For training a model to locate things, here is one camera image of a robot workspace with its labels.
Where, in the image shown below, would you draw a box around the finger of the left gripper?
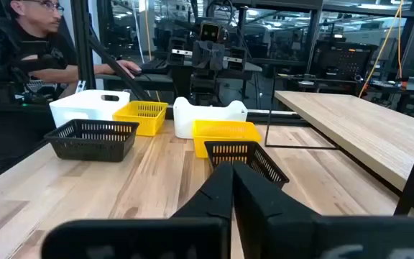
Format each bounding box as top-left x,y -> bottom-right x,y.
208,40 -> 226,71
192,40 -> 210,71

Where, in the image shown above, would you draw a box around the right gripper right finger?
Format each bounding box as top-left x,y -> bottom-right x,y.
234,161 -> 414,259

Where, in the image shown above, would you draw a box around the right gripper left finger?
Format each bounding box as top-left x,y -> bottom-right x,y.
41,162 -> 234,259

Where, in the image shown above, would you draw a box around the white plastic storage bin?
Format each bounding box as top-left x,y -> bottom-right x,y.
172,96 -> 249,140
48,88 -> 132,129

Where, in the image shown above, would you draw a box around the yellow plastic mesh basket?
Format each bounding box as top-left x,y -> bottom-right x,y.
192,119 -> 263,159
112,100 -> 170,137

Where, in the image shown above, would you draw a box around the black plastic mesh basket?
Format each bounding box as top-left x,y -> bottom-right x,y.
44,118 -> 140,163
204,140 -> 290,190

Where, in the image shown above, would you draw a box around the black keyboard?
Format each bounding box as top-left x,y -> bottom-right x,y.
140,59 -> 172,75

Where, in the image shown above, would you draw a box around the grey office desk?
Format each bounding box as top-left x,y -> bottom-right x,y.
95,60 -> 264,93

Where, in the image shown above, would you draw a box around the black diagonal rig strut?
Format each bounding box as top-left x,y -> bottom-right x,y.
87,34 -> 152,102

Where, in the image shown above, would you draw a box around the black pegboard panel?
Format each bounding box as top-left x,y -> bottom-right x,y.
310,39 -> 379,82

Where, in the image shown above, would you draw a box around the person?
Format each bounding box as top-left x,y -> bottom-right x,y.
0,0 -> 143,109

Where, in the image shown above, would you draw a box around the person's eyeglasses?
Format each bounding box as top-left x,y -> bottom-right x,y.
23,0 -> 65,15

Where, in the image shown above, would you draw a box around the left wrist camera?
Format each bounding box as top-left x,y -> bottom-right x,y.
198,20 -> 226,42

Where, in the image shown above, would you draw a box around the black vertical rig post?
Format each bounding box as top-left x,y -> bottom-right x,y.
69,0 -> 97,90

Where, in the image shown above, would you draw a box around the wooden shelf with black frame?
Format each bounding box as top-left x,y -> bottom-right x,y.
264,66 -> 414,217

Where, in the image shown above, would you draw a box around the yellow cable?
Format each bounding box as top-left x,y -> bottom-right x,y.
357,0 -> 406,99

